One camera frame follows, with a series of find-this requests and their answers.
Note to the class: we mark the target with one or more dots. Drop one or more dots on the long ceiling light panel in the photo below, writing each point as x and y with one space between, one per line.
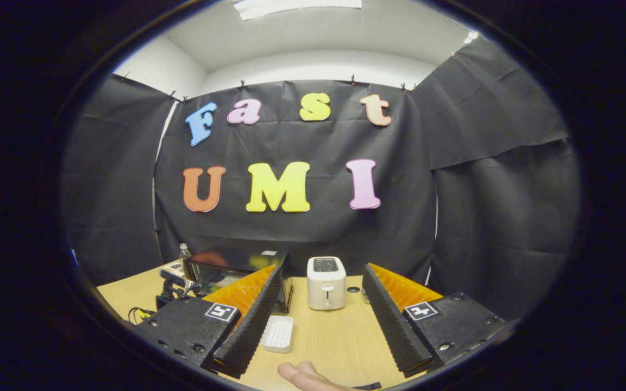
296 7

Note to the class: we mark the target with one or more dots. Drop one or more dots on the small ceiling light panel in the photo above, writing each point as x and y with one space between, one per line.
470 37

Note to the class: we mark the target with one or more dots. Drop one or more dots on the black electric oven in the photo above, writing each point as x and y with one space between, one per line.
220 271

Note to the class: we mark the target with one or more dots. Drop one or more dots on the white divided snack dish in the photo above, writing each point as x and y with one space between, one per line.
171 268

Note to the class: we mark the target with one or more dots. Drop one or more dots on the small white plate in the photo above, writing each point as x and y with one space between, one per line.
277 334

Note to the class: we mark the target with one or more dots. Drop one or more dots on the white toaster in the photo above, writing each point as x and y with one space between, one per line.
326 285

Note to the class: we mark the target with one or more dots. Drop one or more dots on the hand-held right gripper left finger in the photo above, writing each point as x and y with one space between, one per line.
250 323

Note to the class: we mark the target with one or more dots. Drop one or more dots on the black backdrop cloth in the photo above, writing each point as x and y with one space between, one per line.
481 217

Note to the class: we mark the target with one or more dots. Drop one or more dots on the clear plastic water bottle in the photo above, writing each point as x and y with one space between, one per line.
184 254

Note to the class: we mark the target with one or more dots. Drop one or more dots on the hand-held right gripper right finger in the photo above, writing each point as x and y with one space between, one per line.
394 326

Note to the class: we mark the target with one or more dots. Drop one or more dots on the row of small cloth clips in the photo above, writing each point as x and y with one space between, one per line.
353 80

